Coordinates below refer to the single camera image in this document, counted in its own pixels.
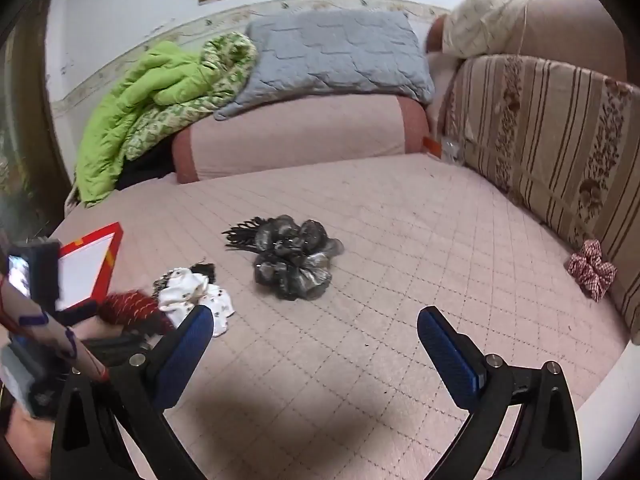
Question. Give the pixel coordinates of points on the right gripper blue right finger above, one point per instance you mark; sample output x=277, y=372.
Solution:
x=458, y=361

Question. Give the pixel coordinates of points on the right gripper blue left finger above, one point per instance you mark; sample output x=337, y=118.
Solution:
x=176, y=356

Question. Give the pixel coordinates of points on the red dotted scrunchie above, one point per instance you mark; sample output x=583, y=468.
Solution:
x=134, y=310

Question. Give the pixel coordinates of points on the white spotted scrunchie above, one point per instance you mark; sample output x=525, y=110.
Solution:
x=180, y=290

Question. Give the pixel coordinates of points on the red shallow tray box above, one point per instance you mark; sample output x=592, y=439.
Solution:
x=86, y=267

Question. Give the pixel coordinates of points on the black claw hair clip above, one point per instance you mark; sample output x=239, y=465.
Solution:
x=243, y=235

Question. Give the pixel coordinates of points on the grey black organza scrunchie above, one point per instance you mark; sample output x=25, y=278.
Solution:
x=294, y=260

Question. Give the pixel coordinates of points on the person left hand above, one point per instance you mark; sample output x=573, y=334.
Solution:
x=31, y=441

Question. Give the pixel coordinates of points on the patterned sleeve with blue marks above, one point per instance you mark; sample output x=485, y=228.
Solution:
x=21, y=316

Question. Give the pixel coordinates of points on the phone mounted on gripper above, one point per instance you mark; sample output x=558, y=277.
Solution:
x=33, y=270

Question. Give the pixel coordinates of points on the pink quilted mattress cover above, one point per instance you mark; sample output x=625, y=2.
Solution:
x=341, y=387

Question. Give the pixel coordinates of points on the red white checked scrunchie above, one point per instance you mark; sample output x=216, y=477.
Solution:
x=591, y=272

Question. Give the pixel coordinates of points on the wooden glass door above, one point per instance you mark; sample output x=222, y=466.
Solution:
x=34, y=183

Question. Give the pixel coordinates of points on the plastic bottle orange label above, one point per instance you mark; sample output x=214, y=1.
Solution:
x=446, y=150

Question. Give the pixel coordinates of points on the pink bolster cushion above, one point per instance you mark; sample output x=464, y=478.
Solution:
x=300, y=132

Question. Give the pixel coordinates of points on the striped floral sofa cushion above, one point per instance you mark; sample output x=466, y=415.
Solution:
x=564, y=141

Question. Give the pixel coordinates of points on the green quilted blanket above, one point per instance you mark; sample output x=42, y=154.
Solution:
x=168, y=89

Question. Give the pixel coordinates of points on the grey quilted pillow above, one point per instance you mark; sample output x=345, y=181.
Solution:
x=314, y=53

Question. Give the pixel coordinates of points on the white patterned cloth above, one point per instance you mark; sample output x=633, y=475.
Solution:
x=477, y=27

